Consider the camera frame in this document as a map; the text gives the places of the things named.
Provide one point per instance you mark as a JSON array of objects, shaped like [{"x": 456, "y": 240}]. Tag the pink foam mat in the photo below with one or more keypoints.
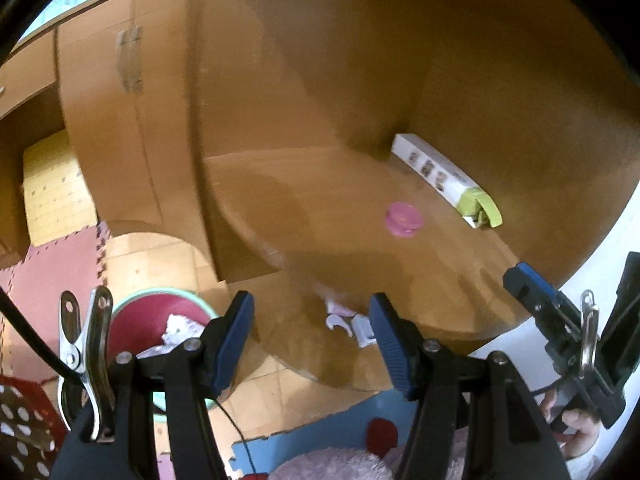
[{"x": 55, "y": 275}]

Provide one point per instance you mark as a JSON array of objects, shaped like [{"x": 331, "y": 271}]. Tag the pink round lid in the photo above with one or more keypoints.
[{"x": 404, "y": 220}]

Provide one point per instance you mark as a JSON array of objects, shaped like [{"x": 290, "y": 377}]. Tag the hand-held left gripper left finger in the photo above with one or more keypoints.
[{"x": 235, "y": 340}]

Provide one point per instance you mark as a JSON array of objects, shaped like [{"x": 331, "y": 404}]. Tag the white plastic hook piece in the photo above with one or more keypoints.
[{"x": 336, "y": 321}]

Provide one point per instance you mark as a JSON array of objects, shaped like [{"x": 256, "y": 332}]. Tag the red bin with green rim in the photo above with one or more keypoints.
[{"x": 145, "y": 320}]

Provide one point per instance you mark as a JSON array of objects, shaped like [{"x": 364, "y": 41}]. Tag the wooden cabinet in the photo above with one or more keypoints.
[{"x": 100, "y": 110}]

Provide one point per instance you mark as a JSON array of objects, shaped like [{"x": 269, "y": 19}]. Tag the metal spring clip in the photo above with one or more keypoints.
[
  {"x": 85, "y": 360},
  {"x": 589, "y": 310}
]

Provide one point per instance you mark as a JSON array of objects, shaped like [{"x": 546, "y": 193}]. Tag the wooden desk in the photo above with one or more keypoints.
[{"x": 350, "y": 85}]

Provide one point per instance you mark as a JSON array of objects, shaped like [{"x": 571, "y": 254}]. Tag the white plastic tray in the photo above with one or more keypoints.
[{"x": 362, "y": 332}]

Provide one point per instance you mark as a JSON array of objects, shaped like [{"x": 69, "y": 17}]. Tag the yellow foam mat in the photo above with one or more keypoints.
[{"x": 50, "y": 190}]

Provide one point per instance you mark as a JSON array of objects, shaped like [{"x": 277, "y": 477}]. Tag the person's right hand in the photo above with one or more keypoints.
[{"x": 580, "y": 432}]

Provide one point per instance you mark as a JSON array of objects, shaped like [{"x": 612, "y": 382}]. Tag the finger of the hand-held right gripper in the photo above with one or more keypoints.
[{"x": 535, "y": 290}]

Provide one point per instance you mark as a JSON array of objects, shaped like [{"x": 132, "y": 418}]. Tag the pink fluffy cloth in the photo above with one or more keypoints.
[{"x": 340, "y": 465}]

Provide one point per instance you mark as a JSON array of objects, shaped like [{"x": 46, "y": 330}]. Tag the red foam shape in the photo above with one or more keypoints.
[{"x": 382, "y": 435}]

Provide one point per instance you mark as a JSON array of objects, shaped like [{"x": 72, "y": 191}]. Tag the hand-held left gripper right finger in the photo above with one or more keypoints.
[{"x": 392, "y": 345}]

